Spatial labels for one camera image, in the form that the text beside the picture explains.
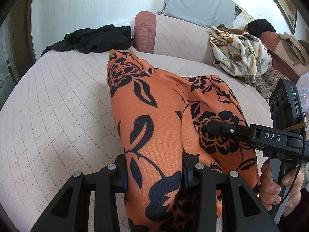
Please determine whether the black tracking camera module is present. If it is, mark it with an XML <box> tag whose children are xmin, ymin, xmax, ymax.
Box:
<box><xmin>269</xmin><ymin>78</ymin><xmax>303</xmax><ymax>130</ymax></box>

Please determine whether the large framed picture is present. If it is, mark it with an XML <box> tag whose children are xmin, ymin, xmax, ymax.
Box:
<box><xmin>273</xmin><ymin>0</ymin><xmax>297</xmax><ymax>34</ymax></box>

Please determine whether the orange black floral blouse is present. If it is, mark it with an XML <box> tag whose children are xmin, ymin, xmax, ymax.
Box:
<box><xmin>107</xmin><ymin>50</ymin><xmax>261</xmax><ymax>231</ymax></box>

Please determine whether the brown door with stained glass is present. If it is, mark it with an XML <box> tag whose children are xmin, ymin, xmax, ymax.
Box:
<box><xmin>1</xmin><ymin>0</ymin><xmax>36</xmax><ymax>107</ymax></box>

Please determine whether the striped sofa cushion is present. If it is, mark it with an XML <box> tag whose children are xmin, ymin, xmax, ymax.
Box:
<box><xmin>254</xmin><ymin>68</ymin><xmax>289</xmax><ymax>103</ymax></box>

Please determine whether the black garment on sofa back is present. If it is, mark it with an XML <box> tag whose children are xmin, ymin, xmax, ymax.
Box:
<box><xmin>247</xmin><ymin>19</ymin><xmax>276</xmax><ymax>38</ymax></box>

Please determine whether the person's right hand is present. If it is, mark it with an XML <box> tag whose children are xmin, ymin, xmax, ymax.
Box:
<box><xmin>258</xmin><ymin>161</ymin><xmax>306</xmax><ymax>217</ymax></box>

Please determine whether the floral cream blanket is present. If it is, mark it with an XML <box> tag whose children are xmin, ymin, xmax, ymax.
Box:
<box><xmin>209</xmin><ymin>26</ymin><xmax>273</xmax><ymax>84</ymax></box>

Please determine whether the pink quilted sofa armrest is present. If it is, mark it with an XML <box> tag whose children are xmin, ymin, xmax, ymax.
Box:
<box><xmin>132</xmin><ymin>11</ymin><xmax>215</xmax><ymax>65</ymax></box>

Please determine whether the black clothes pile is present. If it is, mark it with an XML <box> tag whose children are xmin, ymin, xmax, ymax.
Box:
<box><xmin>41</xmin><ymin>25</ymin><xmax>132</xmax><ymax>55</ymax></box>

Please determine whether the beige towel on sofa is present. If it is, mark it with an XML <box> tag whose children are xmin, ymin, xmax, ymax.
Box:
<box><xmin>279</xmin><ymin>32</ymin><xmax>308</xmax><ymax>66</ymax></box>

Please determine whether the pink quilted mattress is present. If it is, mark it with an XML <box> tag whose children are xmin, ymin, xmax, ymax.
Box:
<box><xmin>0</xmin><ymin>49</ymin><xmax>275</xmax><ymax>232</ymax></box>

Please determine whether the grey pillow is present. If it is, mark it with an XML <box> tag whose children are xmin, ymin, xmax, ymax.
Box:
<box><xmin>158</xmin><ymin>0</ymin><xmax>242</xmax><ymax>28</ymax></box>

